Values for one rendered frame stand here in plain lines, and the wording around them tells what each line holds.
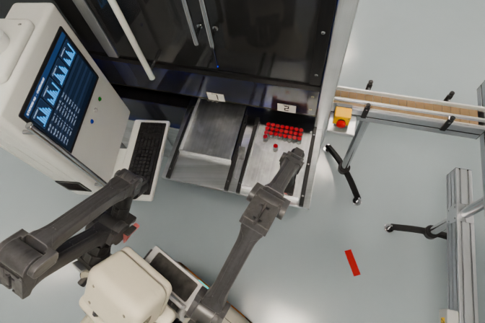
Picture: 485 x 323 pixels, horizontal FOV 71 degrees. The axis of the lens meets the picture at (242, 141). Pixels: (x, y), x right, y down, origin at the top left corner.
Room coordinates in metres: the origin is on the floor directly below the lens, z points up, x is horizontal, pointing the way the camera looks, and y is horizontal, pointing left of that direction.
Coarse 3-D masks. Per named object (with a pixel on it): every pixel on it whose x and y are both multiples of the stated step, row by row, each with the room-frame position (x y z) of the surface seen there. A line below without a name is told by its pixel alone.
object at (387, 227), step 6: (384, 228) 0.39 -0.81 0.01; (390, 228) 0.38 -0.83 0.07; (396, 228) 0.37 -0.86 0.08; (402, 228) 0.36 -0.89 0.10; (408, 228) 0.35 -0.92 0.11; (414, 228) 0.34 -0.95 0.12; (420, 228) 0.33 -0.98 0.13; (426, 228) 0.33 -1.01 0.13; (426, 234) 0.29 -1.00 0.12; (438, 234) 0.27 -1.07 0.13; (444, 234) 0.27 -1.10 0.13
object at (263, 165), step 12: (264, 144) 0.73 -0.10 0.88; (288, 144) 0.71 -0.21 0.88; (300, 144) 0.70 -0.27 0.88; (252, 156) 0.68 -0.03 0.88; (264, 156) 0.67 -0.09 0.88; (276, 156) 0.66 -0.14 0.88; (252, 168) 0.62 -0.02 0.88; (264, 168) 0.61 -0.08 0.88; (276, 168) 0.60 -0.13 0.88; (252, 180) 0.57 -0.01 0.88; (264, 180) 0.55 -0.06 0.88; (300, 180) 0.52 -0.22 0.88
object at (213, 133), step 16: (192, 112) 0.97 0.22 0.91; (208, 112) 0.98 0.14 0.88; (224, 112) 0.96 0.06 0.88; (240, 112) 0.94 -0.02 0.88; (192, 128) 0.90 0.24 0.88; (208, 128) 0.88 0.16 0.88; (224, 128) 0.86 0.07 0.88; (240, 128) 0.84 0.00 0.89; (192, 144) 0.81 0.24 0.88; (208, 144) 0.79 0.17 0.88; (224, 144) 0.78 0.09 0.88; (224, 160) 0.69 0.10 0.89
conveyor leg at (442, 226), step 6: (480, 198) 0.32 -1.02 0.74; (474, 204) 0.31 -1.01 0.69; (480, 204) 0.29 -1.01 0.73; (462, 210) 0.31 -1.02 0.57; (468, 210) 0.30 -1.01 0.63; (474, 210) 0.28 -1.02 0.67; (480, 210) 0.28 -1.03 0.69; (468, 216) 0.27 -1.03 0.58; (444, 222) 0.30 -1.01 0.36; (432, 228) 0.31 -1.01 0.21; (438, 228) 0.29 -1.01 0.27; (444, 228) 0.28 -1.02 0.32; (432, 234) 0.28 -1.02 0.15
